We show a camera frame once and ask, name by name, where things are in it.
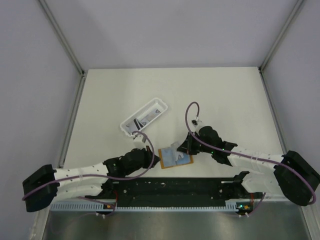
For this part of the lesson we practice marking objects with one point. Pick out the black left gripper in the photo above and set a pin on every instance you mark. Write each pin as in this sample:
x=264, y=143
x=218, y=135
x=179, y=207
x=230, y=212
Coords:
x=149, y=156

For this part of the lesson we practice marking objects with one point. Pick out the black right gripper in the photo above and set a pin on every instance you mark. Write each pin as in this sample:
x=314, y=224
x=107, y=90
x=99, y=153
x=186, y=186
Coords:
x=187, y=146

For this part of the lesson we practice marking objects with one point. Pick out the silver vip card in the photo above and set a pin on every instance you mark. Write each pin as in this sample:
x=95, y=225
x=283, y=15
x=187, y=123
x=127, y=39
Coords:
x=168, y=157
x=150, y=116

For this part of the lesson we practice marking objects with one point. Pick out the yellow leather card holder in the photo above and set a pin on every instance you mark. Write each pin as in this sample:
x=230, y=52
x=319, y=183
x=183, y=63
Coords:
x=191, y=161

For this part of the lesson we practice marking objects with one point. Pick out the silver diamond card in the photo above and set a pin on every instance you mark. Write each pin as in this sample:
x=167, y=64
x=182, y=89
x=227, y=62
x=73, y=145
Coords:
x=180, y=157

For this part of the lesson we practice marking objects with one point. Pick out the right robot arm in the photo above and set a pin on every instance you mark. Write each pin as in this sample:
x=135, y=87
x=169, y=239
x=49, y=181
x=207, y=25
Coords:
x=288, y=175

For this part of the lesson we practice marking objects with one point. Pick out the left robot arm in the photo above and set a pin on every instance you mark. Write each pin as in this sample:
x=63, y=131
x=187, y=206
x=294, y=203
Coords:
x=48, y=185

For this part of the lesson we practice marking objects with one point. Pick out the silver stripe card in basket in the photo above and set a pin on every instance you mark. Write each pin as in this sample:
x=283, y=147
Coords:
x=134, y=125

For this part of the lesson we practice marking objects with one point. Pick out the silver VIP card in basket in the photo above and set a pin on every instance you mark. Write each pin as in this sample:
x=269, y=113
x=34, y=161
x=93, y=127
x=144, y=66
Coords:
x=150, y=116

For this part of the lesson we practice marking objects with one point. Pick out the white plastic basket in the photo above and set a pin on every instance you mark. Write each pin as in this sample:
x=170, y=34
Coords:
x=155, y=103

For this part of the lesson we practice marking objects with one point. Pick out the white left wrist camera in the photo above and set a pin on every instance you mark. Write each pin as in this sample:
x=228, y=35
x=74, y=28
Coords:
x=140, y=141

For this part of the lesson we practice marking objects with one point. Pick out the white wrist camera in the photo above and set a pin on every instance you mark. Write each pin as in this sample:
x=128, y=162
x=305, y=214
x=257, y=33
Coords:
x=197, y=123
x=140, y=141

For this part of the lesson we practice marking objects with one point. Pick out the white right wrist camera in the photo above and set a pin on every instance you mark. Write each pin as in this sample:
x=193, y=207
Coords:
x=197, y=123

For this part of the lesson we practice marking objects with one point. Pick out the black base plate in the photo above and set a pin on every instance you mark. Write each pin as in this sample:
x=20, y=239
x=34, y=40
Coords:
x=172, y=192

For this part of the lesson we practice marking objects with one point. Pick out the white slotted cable duct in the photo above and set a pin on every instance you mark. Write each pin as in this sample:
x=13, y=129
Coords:
x=86, y=206

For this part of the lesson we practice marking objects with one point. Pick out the left aluminium frame post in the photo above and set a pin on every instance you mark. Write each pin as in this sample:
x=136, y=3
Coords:
x=82, y=75

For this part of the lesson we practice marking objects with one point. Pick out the aluminium frame post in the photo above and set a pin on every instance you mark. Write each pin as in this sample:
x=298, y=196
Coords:
x=82, y=75
x=294, y=13

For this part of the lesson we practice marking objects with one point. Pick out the right aluminium frame post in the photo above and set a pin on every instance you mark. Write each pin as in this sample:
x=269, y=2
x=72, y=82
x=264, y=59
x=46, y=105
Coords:
x=294, y=13

